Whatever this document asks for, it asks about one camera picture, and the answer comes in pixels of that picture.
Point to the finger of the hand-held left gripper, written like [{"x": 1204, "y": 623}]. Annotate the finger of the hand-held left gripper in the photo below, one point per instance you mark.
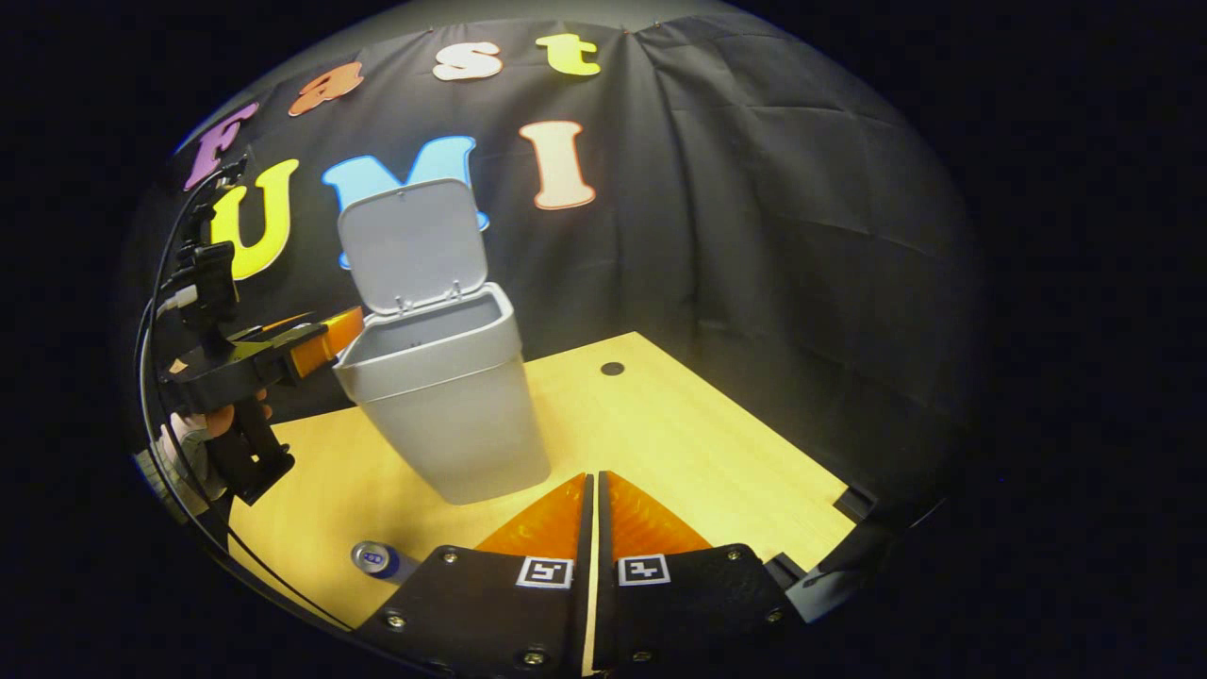
[{"x": 325, "y": 347}]

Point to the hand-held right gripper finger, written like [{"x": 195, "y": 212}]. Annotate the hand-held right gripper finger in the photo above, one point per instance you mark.
[
  {"x": 586, "y": 533},
  {"x": 602, "y": 533}
]

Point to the grey desktop garbage bin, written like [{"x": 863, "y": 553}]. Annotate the grey desktop garbage bin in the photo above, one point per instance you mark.
[{"x": 453, "y": 415}]

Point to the blue and silver pop can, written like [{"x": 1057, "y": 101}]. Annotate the blue and silver pop can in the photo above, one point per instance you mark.
[{"x": 375, "y": 558}]

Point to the black backdrop cloth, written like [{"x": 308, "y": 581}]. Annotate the black backdrop cloth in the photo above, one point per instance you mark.
[{"x": 754, "y": 236}]

